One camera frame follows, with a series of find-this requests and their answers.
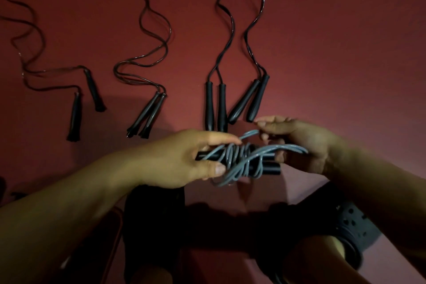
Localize person's left hand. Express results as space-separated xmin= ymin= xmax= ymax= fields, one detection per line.
xmin=139 ymin=129 xmax=242 ymax=190

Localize person's right hand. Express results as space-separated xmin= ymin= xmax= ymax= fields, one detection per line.
xmin=254 ymin=115 xmax=337 ymax=177

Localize grey jump rope black handles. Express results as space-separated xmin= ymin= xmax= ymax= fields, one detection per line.
xmin=195 ymin=129 xmax=309 ymax=188

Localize person's right forearm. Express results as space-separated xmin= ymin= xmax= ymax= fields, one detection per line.
xmin=323 ymin=140 xmax=426 ymax=279

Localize person's left forearm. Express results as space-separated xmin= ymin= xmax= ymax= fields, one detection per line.
xmin=0 ymin=147 xmax=144 ymax=284

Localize dark clog shoe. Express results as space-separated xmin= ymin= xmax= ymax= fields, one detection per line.
xmin=256 ymin=182 xmax=382 ymax=284
xmin=122 ymin=185 xmax=186 ymax=284

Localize person's left leg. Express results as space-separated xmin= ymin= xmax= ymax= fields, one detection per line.
xmin=129 ymin=264 xmax=174 ymax=284

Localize person's leg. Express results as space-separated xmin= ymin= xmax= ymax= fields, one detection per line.
xmin=282 ymin=235 xmax=371 ymax=284
xmin=129 ymin=264 xmax=174 ymax=284

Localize person's right leg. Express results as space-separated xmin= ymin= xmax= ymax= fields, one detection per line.
xmin=282 ymin=235 xmax=371 ymax=284

